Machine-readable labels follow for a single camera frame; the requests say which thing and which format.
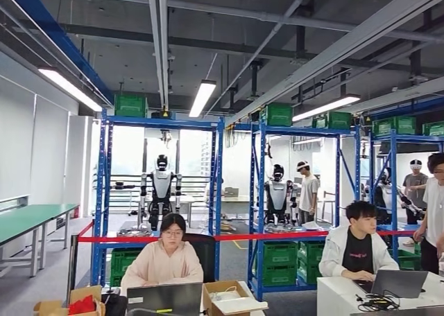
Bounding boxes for black barrier stanchion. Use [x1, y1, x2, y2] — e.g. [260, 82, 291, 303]
[66, 233, 79, 301]

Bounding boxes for black and white humanoid robot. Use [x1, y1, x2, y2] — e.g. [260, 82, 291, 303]
[264, 164, 300, 227]
[138, 154, 183, 232]
[373, 166, 424, 225]

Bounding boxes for black office chair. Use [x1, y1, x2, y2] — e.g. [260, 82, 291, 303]
[182, 233, 216, 283]

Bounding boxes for red cloth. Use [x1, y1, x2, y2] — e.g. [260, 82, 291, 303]
[69, 295, 97, 316]

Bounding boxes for white table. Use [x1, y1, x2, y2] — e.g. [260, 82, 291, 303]
[316, 272, 444, 316]

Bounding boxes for green top workbench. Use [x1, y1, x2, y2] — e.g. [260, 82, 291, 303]
[0, 203, 81, 279]

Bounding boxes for black power cables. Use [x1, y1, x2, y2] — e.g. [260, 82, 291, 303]
[355, 293, 400, 313]

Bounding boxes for grey laptop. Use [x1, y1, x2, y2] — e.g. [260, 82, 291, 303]
[353, 270, 429, 300]
[126, 282, 204, 316]

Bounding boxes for person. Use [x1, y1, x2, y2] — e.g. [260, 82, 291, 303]
[296, 161, 320, 226]
[319, 200, 399, 283]
[402, 159, 430, 226]
[413, 152, 444, 276]
[119, 213, 205, 297]

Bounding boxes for round grey metal part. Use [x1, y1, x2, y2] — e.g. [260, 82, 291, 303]
[264, 222, 296, 234]
[117, 227, 153, 238]

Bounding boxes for open cardboard box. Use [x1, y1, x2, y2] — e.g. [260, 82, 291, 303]
[202, 281, 255, 316]
[33, 300, 70, 316]
[69, 285, 105, 316]

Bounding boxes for black bag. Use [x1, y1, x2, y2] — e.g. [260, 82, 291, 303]
[100, 293, 128, 316]

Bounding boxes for white foam sheet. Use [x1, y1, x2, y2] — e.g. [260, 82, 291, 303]
[214, 297, 269, 316]

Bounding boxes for red barrier belt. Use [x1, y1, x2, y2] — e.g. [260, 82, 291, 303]
[76, 220, 417, 244]

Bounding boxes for long white ceiling lamp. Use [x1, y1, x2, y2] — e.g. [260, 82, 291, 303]
[38, 67, 103, 113]
[189, 80, 217, 119]
[292, 94, 361, 123]

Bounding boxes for grey roller blind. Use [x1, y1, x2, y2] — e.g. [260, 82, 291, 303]
[29, 96, 69, 206]
[0, 77, 36, 200]

